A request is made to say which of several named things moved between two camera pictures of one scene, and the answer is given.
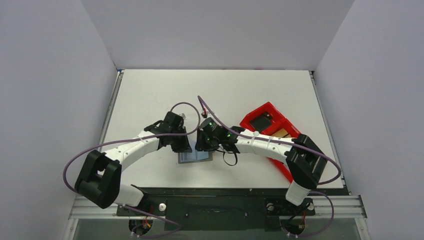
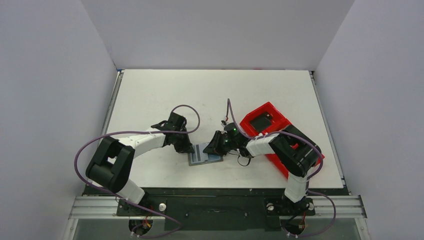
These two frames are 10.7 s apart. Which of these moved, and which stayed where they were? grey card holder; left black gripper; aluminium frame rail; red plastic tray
Moved: grey card holder
Stayed: red plastic tray; left black gripper; aluminium frame rail
